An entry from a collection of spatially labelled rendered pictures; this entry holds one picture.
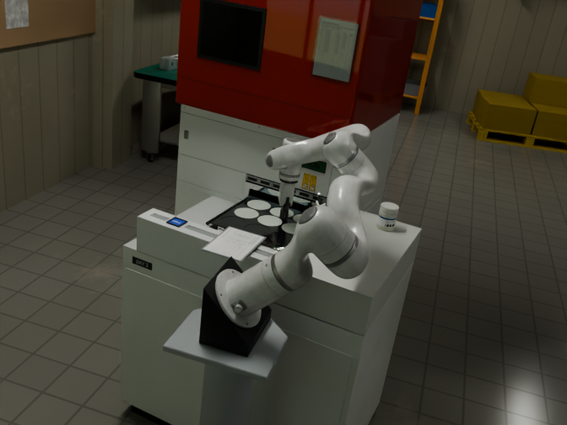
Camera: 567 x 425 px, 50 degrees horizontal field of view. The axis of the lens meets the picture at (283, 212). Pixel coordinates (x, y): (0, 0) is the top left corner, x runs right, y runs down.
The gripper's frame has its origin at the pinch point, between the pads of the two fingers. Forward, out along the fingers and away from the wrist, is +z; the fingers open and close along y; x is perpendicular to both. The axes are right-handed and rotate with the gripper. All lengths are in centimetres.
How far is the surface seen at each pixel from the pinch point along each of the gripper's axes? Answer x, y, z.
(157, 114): -75, -286, 47
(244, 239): -17.9, 33.7, -4.8
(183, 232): -38.9, 29.9, -3.9
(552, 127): 376, -447, 65
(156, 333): -47, 26, 43
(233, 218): -20.4, 3.1, 2.2
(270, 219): -5.4, 1.5, 2.2
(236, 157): -19.5, -31.3, -11.4
